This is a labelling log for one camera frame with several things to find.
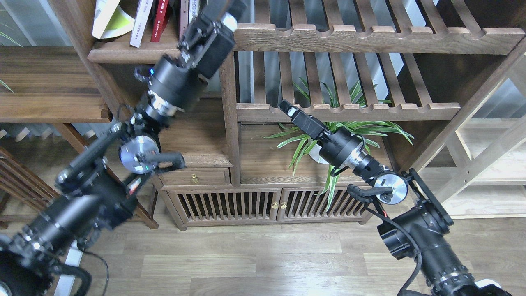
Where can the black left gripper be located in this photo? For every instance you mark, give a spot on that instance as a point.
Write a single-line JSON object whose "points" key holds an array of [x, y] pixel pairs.
{"points": [[175, 84]]}

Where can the dark wooden bookshelf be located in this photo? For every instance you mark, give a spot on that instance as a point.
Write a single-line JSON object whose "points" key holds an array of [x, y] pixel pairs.
{"points": [[422, 64]]}

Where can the right slatted cabinet door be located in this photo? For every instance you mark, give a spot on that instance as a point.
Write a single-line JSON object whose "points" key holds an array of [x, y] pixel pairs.
{"points": [[303, 205]]}

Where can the white plant pot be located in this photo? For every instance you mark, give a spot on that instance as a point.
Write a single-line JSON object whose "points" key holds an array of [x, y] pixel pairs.
{"points": [[314, 154]]}

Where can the light wooden shelf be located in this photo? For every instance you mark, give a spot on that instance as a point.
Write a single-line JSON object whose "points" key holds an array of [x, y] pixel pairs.
{"points": [[481, 170]]}

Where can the green spider plant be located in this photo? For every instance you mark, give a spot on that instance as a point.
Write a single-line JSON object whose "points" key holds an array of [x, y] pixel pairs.
{"points": [[362, 128]]}

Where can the slatted cabinet door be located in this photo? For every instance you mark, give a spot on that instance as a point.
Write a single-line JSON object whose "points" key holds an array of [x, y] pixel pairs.
{"points": [[226, 207], [303, 205]]}

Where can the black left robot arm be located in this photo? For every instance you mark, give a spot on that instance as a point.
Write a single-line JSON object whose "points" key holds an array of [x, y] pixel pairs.
{"points": [[99, 187]]}

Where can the red cover book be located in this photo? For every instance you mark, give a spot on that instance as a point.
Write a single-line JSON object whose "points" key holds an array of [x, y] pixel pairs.
{"points": [[163, 11]]}

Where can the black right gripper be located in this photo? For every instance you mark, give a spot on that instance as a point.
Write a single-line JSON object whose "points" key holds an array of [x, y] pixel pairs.
{"points": [[340, 148]]}

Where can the dark slatted wooden chair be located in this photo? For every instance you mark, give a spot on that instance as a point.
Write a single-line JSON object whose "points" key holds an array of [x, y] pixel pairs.
{"points": [[22, 184]]}

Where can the white stand leg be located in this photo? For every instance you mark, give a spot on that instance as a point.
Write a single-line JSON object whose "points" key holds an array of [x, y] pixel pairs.
{"points": [[64, 286]]}

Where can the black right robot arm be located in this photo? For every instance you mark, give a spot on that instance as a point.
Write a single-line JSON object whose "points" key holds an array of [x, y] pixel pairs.
{"points": [[414, 221]]}

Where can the yellow cover book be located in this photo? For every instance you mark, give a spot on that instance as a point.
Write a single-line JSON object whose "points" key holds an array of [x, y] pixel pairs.
{"points": [[110, 20]]}

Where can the left slatted cabinet door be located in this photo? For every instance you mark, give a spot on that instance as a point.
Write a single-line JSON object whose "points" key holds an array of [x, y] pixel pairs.
{"points": [[226, 207]]}

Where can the white lavender book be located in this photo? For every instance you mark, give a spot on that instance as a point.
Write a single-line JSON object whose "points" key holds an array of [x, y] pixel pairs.
{"points": [[144, 9]]}

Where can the red white upright book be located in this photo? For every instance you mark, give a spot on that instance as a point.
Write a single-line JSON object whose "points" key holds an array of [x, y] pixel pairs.
{"points": [[194, 8]]}

